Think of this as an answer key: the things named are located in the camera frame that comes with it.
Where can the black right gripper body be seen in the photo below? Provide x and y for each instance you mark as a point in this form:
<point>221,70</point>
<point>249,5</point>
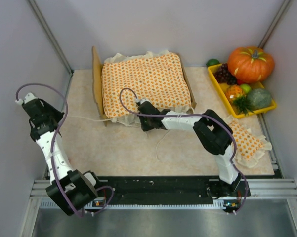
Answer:
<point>145,113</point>

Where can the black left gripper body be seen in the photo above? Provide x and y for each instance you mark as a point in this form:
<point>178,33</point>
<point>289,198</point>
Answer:
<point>36,108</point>

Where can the wooden pet bed frame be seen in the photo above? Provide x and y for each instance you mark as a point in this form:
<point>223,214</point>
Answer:
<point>159,77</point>

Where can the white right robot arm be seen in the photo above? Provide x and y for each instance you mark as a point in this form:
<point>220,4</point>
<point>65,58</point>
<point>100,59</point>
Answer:
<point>213,133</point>

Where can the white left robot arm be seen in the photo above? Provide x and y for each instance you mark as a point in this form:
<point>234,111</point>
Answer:
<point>70,189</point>

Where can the yellow plastic tray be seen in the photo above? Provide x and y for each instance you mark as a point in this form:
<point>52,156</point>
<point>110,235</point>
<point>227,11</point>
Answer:
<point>221,89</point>

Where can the dark green lime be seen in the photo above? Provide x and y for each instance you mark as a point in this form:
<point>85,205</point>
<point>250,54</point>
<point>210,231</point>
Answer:
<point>212,62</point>

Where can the dark purple grape bunch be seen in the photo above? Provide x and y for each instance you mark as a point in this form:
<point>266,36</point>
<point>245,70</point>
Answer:
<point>222,75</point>

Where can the orange pineapple toy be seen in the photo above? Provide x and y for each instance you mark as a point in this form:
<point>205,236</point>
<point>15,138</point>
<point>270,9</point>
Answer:
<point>237,97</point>

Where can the red tomato under pumpkin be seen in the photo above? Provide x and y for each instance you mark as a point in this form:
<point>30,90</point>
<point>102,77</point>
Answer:
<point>240,82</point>

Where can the duck print pillow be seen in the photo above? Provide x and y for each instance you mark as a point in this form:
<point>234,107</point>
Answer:
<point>250,148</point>

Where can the green melon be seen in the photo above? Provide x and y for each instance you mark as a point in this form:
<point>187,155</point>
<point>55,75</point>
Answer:
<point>259,98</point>

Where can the orange pumpkin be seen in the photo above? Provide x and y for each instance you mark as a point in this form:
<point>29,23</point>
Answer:
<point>250,64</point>

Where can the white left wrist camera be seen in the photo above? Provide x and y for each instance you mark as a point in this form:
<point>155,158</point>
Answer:
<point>29,97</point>

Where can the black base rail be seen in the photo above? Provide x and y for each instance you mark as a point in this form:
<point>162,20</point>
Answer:
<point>170,190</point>

